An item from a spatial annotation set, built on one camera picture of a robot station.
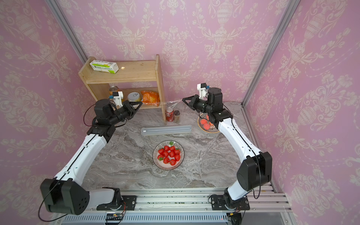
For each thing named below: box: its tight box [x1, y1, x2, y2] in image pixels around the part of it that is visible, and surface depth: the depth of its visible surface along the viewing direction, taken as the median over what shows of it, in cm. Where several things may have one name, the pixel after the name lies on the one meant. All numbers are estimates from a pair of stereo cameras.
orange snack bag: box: [140, 90, 161, 107], surface depth 91 cm
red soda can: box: [165, 106, 175, 123], surface depth 105 cm
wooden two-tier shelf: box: [78, 54, 167, 126], surface depth 78 cm
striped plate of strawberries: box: [152, 140, 185, 171], surface depth 90 cm
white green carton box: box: [89, 60, 120, 74], surface depth 78 cm
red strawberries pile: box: [157, 145, 181, 166], surface depth 91 cm
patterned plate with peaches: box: [197, 113, 221, 134], surface depth 105 cm
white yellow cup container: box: [127, 91, 141, 103], surface depth 91 cm
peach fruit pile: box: [200, 114, 214, 130], surface depth 105 cm
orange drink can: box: [108, 85, 120, 97], surface depth 86 cm
